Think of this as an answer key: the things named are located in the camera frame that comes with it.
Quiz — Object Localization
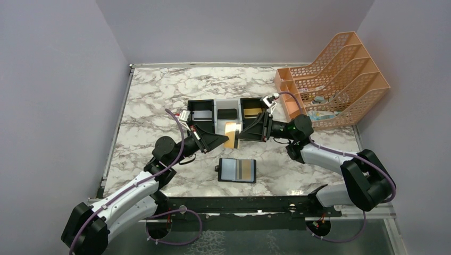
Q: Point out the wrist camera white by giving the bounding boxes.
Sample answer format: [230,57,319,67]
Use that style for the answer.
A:
[260,93,280,109]
[178,109,191,123]

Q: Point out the purple cable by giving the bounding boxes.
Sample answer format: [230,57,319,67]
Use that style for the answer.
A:
[273,91,397,243]
[69,108,203,255]

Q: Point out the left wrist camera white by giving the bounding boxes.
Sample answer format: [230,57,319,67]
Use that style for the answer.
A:
[178,109,191,123]

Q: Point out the gold VIP card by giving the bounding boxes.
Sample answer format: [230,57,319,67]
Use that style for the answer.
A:
[224,122,240,149]

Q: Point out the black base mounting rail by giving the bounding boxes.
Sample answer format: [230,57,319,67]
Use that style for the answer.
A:
[143,195,341,234]

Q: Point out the silver card in tray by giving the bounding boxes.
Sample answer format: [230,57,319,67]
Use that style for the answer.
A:
[193,110,212,121]

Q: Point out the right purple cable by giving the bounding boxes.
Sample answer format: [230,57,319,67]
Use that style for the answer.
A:
[273,91,397,243]

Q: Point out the black leather card holder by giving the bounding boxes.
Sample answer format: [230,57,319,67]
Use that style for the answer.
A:
[215,158,257,183]

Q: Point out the black white three-compartment tray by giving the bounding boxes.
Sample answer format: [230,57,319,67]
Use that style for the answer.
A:
[187,97,266,135]

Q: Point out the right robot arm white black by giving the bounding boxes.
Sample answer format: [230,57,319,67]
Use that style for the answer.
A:
[238,113,396,212]

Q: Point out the black card in tray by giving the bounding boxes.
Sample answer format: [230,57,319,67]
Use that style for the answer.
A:
[217,108,238,120]

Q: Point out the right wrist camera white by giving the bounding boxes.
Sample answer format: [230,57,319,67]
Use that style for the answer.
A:
[260,93,280,109]

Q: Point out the orange plastic file rack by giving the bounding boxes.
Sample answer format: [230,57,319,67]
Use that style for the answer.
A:
[274,31,390,130]

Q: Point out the items inside file rack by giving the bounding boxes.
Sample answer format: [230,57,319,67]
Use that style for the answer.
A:
[299,86,349,121]

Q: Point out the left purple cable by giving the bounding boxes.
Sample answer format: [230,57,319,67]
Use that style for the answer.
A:
[69,108,203,255]

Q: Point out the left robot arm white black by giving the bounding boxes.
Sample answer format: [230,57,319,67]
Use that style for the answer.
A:
[61,125,229,254]

